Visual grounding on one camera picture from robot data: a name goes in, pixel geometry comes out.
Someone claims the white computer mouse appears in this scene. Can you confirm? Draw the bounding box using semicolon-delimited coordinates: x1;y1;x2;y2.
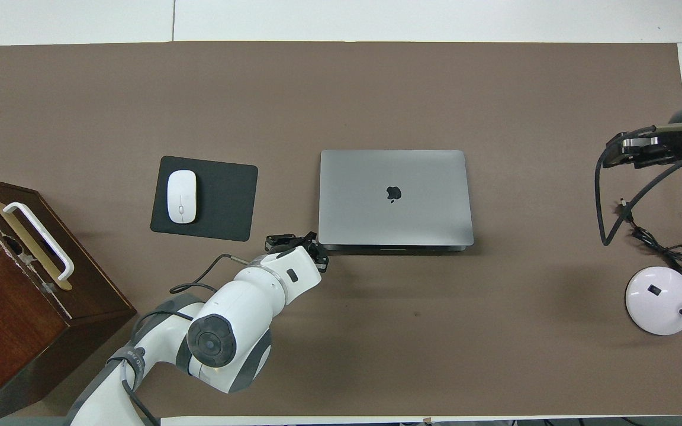
167;170;198;224

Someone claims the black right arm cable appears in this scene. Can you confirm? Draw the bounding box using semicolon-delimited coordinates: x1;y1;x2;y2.
594;123;682;247

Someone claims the white desk lamp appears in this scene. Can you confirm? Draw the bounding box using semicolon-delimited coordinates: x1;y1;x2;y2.
625;228;682;336

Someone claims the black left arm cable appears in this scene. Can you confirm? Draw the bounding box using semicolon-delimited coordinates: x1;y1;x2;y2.
169;253;259;295

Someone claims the brown table mat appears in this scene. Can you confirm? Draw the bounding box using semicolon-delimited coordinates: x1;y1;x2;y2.
0;41;682;418

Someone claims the black lamp power cable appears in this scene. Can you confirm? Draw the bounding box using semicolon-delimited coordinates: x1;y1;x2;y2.
616;199;682;274

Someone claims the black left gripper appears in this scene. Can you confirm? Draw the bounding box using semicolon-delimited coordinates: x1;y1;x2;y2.
265;232;330;273

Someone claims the grey aluminium laptop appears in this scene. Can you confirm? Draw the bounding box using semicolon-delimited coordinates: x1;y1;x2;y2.
318;149;475;255

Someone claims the black mouse pad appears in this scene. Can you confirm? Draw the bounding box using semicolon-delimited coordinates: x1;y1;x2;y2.
150;156;259;242

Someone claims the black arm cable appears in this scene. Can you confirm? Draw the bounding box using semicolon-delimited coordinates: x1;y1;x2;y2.
169;253;259;295
594;123;682;247

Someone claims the dark brown wooden box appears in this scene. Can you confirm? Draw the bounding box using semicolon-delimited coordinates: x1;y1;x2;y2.
0;173;137;424

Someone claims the white box handle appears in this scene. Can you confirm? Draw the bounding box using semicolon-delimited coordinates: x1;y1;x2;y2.
0;201;75;291

